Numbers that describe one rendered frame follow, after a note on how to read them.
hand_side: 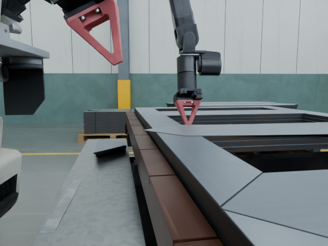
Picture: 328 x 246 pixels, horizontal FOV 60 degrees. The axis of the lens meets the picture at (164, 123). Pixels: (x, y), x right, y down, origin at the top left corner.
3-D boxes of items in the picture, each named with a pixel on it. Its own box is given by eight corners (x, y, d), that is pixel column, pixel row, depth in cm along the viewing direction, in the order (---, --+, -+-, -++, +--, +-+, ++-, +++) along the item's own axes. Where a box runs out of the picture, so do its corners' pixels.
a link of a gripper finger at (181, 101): (195, 128, 87) (194, 97, 88) (202, 125, 80) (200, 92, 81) (173, 128, 86) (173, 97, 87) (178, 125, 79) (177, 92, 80)
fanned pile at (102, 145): (124, 141, 143) (124, 133, 143) (128, 162, 105) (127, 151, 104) (99, 142, 141) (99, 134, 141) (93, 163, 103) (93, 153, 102)
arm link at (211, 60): (178, 35, 87) (183, 31, 78) (215, 36, 88) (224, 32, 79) (178, 75, 89) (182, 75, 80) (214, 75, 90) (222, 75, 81)
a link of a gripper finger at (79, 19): (141, 55, 43) (112, -3, 42) (140, 50, 36) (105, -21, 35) (102, 75, 43) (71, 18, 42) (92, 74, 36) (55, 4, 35)
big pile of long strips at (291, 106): (272, 109, 205) (272, 101, 205) (308, 114, 166) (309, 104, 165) (163, 111, 192) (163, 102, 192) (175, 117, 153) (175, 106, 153)
